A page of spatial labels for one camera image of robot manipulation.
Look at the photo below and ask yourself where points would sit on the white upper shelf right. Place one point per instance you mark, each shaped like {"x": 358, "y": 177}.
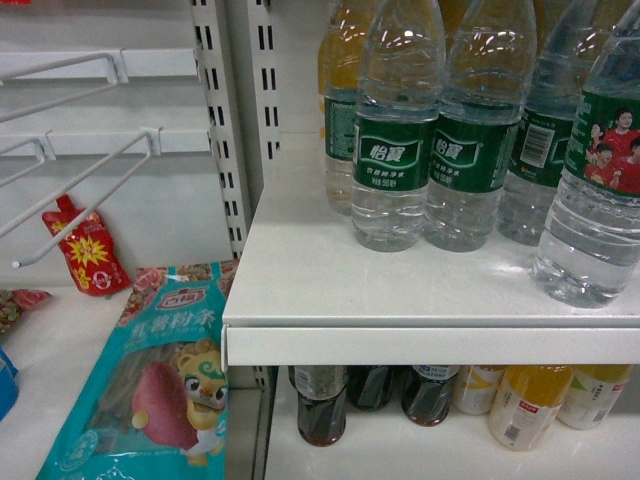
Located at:
{"x": 307, "y": 293}

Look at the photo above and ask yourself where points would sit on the white slotted shelf upright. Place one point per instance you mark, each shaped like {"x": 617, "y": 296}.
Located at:
{"x": 214, "y": 59}

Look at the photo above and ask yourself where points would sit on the dark tea bottle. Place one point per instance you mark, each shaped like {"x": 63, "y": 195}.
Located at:
{"x": 321, "y": 397}

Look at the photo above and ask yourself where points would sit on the red sauce pouch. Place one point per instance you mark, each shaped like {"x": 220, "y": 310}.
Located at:
{"x": 90, "y": 256}

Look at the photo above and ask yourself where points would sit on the teal noodle snack bag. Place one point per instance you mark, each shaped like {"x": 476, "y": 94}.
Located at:
{"x": 155, "y": 404}

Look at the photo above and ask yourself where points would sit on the yellow white drink bottle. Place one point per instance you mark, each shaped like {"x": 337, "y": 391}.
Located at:
{"x": 527, "y": 402}

